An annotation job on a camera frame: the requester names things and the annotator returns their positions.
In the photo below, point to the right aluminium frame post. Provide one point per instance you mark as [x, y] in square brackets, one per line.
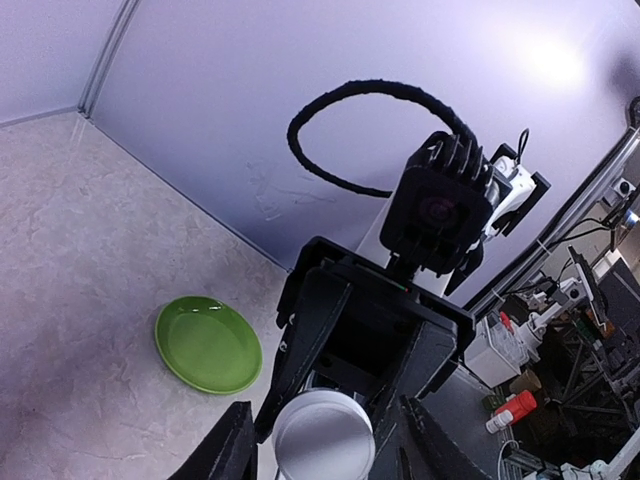
[105, 58]

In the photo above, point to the green plate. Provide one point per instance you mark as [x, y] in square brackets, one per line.
[208, 345]

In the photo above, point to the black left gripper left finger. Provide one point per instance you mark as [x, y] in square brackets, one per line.
[228, 452]

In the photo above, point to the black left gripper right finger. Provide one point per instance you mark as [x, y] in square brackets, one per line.
[440, 445]

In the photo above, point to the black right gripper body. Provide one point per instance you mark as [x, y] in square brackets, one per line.
[378, 318]

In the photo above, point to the red white bottle outside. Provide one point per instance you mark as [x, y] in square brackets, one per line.
[514, 410]

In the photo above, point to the small white pill bottle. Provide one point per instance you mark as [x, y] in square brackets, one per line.
[323, 434]

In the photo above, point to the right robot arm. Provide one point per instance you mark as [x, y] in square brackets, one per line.
[369, 184]

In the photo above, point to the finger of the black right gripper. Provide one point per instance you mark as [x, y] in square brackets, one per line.
[308, 310]
[423, 355]

